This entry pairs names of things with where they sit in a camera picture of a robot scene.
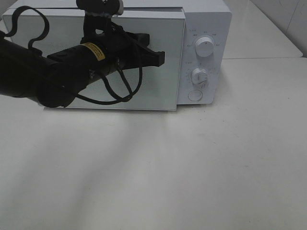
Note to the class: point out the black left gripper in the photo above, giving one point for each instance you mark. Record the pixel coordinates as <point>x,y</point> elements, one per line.
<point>103,44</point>

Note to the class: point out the white microwave door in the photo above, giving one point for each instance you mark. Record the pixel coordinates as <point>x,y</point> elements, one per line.
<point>159,87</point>

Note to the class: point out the round microwave door button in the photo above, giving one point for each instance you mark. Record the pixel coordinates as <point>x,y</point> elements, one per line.
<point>195,95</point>

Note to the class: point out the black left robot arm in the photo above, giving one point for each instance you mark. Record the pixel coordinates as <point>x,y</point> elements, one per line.
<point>106,68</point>

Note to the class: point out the white microwave oven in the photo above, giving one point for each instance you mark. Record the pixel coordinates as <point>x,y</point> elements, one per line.
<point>202,17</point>

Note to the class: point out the white lower microwave knob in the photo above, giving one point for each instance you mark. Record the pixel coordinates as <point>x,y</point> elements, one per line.
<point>199,76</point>

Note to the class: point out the white microwave knob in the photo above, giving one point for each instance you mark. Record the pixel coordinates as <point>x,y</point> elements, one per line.
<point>199,76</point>
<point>204,46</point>

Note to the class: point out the white upper microwave knob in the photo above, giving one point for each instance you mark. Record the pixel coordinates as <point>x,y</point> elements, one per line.
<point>204,46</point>

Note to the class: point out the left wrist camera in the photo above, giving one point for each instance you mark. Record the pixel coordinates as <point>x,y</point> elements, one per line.
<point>106,8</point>

